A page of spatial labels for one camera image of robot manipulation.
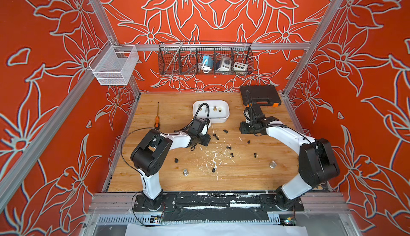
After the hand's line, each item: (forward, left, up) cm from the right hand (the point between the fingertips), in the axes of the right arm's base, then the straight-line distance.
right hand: (240, 127), depth 91 cm
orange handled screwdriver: (+4, +51, -5) cm, 52 cm away
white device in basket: (+27, +9, +25) cm, 38 cm away
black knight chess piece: (+2, +7, -7) cm, 10 cm away
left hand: (-3, +18, -7) cm, 19 cm away
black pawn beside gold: (-5, -6, -7) cm, 11 cm away
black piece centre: (-9, +6, -8) cm, 13 cm away
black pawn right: (-14, -8, -8) cm, 18 cm away
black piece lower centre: (-13, +5, -7) cm, 16 cm away
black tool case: (+31, -18, -5) cm, 36 cm away
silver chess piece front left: (-25, +30, -5) cm, 39 cm away
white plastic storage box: (+19, +13, -8) cm, 24 cm away
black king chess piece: (-1, +15, -7) cm, 16 cm away
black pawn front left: (-18, +36, -7) cm, 41 cm away
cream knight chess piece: (+18, +11, -6) cm, 21 cm away
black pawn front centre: (-22, +16, -7) cm, 28 cm away
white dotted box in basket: (+29, -1, +22) cm, 36 cm away
